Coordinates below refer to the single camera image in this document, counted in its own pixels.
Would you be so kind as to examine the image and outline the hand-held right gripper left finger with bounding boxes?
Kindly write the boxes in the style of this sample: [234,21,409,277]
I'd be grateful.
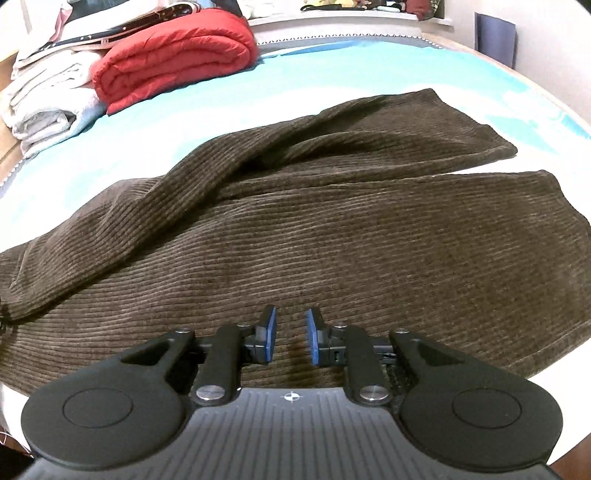
[119,305,279,408]

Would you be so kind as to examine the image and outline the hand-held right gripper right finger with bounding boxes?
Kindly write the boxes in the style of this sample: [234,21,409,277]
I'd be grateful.
[304,307,465,408]

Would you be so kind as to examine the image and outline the brown corduroy pants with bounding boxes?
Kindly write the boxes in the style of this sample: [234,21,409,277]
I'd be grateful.
[0,88,591,394]

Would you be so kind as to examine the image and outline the folded red blanket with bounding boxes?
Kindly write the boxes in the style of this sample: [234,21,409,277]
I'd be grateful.
[91,8,259,116]

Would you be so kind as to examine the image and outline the white window ledge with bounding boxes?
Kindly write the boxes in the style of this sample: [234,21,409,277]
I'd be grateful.
[247,7,428,40]

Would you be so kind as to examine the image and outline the folded white blanket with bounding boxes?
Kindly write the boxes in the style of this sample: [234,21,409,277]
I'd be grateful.
[0,46,109,160]

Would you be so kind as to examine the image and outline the dark patterned folded cloth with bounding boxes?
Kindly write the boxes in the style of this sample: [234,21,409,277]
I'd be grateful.
[16,0,206,65]

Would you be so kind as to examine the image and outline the dark red cushion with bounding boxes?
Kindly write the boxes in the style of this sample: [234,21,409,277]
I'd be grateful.
[411,0,446,21]

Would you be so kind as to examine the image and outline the wooden bed frame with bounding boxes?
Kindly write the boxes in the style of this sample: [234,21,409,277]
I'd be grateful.
[0,51,26,195]

